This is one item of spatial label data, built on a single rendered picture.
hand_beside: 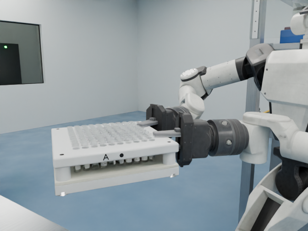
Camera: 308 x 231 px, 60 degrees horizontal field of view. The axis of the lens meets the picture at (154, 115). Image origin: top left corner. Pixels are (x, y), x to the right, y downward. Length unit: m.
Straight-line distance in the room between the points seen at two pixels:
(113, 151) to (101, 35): 6.05
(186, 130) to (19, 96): 5.14
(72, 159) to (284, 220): 0.66
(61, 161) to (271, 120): 0.45
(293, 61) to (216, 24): 4.96
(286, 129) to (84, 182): 0.43
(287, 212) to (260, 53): 0.55
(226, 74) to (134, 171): 0.67
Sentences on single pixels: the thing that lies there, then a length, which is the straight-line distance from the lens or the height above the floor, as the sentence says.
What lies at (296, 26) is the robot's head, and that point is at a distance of 0.96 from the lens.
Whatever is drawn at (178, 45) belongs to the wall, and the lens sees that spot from 6.31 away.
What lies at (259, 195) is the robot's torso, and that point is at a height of 0.81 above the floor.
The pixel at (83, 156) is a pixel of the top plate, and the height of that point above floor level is 1.07.
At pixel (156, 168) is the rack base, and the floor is 1.03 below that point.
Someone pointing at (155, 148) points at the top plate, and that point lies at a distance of 0.54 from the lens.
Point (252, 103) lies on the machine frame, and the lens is 1.65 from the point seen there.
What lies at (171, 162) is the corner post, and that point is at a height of 1.03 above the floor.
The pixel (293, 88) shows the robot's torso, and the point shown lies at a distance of 0.88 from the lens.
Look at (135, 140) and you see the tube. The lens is 0.56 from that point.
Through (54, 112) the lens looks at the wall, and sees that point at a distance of 5.92.
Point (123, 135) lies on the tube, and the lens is 0.58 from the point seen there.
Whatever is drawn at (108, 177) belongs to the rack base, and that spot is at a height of 1.02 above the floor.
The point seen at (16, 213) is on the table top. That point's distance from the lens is 0.75.
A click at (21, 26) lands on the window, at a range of 5.78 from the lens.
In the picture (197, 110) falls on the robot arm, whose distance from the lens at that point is 0.86.
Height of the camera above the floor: 1.23
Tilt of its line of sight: 11 degrees down
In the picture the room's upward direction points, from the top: straight up
